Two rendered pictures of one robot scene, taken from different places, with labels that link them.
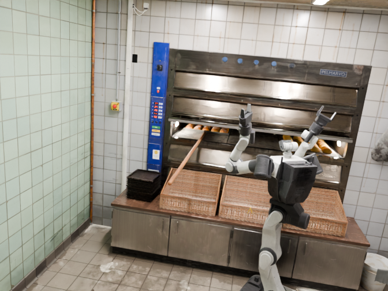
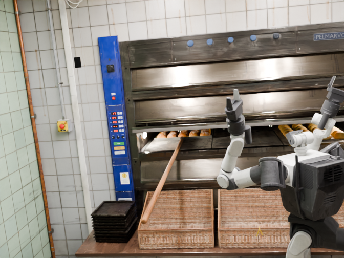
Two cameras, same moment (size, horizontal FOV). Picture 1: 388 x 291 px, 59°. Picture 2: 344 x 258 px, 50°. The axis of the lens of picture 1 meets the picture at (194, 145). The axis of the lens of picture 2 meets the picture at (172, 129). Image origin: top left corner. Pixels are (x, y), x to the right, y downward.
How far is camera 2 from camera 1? 0.54 m
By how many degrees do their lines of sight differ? 4
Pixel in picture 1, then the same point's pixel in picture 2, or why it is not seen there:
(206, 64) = (169, 54)
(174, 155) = (148, 175)
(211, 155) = (195, 167)
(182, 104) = (146, 108)
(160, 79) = (114, 82)
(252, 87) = (231, 72)
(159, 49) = (106, 45)
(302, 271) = not seen: outside the picture
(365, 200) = not seen: outside the picture
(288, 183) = (312, 192)
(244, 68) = (217, 50)
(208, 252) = not seen: outside the picture
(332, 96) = (335, 65)
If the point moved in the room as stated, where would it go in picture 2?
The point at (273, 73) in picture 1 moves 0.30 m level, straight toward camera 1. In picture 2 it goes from (254, 49) to (256, 48)
